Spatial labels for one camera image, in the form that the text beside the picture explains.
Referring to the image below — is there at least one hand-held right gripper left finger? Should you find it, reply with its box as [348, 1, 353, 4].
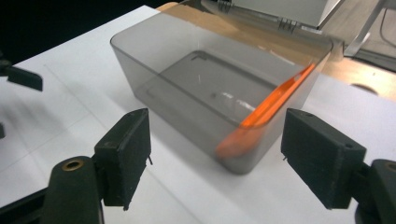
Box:
[92, 107, 153, 212]

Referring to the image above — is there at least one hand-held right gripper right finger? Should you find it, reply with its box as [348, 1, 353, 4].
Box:
[280, 107, 368, 210]

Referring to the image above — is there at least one orange phone case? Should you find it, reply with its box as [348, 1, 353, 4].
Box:
[215, 63, 317, 161]

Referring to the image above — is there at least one grey transparent storage box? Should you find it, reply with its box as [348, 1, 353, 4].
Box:
[109, 0, 345, 175]

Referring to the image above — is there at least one grey metal stand frame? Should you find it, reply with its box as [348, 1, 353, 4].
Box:
[344, 0, 396, 58]

